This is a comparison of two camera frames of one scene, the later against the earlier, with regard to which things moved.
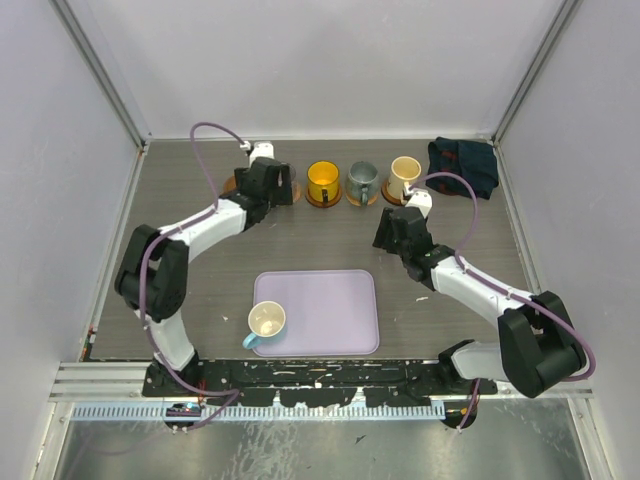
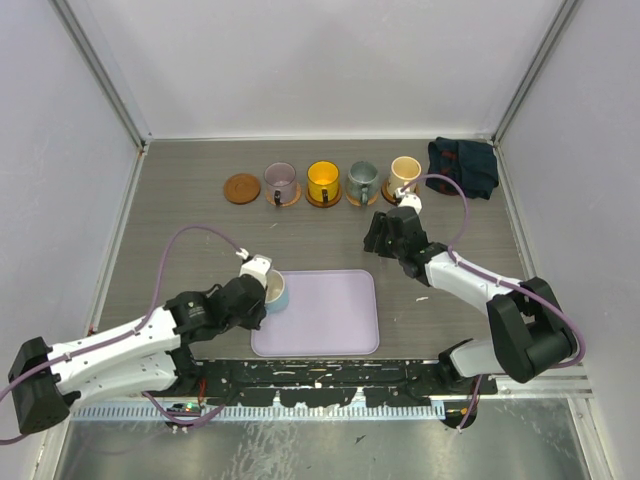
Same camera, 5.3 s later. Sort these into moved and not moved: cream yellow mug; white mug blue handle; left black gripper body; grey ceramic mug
Moved: left black gripper body; white mug blue handle
Not moved: cream yellow mug; grey ceramic mug
